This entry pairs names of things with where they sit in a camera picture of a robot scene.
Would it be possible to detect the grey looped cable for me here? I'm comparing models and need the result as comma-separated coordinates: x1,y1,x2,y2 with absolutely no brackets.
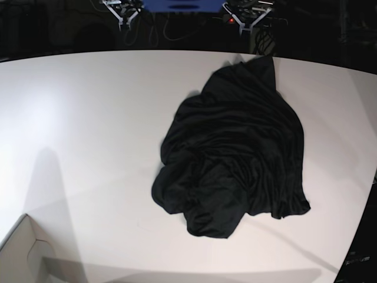
123,11,177,46

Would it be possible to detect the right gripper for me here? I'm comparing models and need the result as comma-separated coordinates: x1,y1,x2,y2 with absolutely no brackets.
100,0,141,30

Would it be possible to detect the black power strip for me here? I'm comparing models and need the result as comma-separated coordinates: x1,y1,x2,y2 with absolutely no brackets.
220,14,288,26

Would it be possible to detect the black t-shirt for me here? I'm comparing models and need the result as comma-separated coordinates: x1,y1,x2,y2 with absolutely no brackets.
151,57,310,239

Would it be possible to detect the blue bin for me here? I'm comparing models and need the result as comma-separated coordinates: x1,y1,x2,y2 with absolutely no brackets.
143,0,224,12

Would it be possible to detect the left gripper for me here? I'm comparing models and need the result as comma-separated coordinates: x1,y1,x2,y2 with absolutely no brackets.
222,2,274,35

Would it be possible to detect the black cable bundle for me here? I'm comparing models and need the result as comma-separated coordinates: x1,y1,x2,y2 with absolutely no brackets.
253,26,277,57

